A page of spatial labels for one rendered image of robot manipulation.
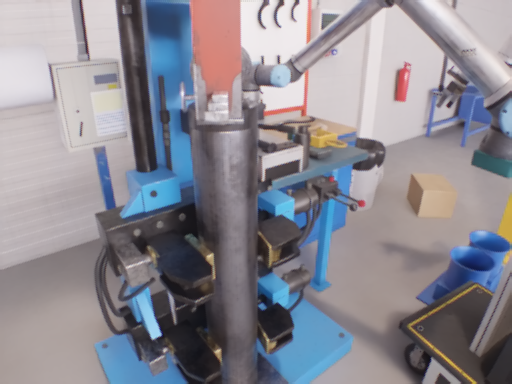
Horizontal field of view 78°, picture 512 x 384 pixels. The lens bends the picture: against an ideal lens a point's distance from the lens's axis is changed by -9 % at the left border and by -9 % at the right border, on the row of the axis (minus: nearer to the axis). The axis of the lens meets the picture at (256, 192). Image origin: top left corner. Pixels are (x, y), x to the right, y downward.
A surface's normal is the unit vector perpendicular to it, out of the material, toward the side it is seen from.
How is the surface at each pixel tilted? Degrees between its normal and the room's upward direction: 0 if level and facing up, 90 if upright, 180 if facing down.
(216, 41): 90
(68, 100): 90
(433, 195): 90
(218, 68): 90
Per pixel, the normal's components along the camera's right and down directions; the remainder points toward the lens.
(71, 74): 0.61, 0.34
